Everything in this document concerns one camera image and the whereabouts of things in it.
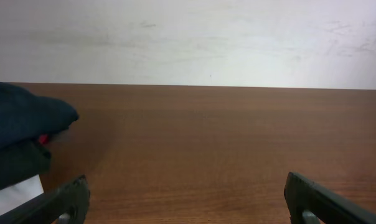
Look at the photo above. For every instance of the folded navy blue garment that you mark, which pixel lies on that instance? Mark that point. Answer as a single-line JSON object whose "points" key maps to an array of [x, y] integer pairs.
{"points": [[24, 115]]}

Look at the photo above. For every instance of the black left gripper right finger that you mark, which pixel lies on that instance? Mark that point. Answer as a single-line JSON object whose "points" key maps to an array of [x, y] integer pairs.
{"points": [[309, 202]]}

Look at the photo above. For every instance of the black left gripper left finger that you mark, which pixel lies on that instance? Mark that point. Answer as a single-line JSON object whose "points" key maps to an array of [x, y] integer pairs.
{"points": [[68, 203]]}

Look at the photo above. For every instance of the folded red garment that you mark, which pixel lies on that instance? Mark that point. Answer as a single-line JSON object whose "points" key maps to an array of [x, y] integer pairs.
{"points": [[43, 139]]}

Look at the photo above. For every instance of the folded black garment in stack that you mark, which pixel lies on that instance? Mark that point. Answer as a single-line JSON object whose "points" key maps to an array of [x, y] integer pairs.
{"points": [[22, 161]]}

